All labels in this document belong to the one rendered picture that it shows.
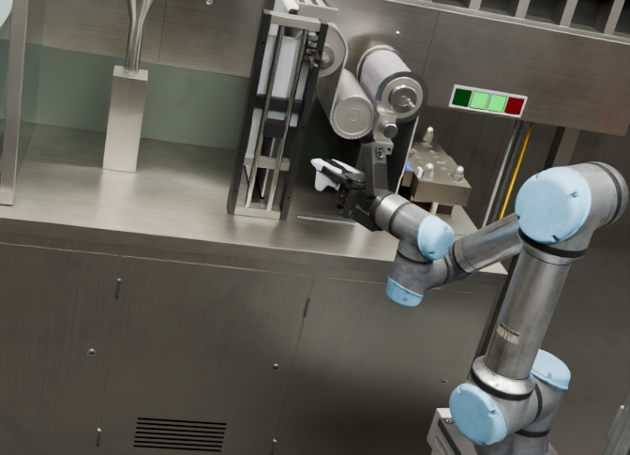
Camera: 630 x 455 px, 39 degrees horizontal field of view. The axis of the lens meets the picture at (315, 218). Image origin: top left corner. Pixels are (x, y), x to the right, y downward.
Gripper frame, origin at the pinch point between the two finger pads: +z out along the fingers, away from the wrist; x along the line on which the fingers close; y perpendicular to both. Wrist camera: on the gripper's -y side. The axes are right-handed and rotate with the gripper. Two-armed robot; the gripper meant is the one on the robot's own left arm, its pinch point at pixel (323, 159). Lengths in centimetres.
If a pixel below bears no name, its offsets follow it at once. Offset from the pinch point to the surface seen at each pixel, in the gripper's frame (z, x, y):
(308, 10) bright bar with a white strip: 41, 23, -24
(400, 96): 25, 51, -9
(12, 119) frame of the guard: 60, -39, 17
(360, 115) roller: 32, 45, -1
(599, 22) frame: 20, 128, -43
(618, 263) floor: 61, 332, 79
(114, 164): 72, 0, 32
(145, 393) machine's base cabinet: 36, 2, 84
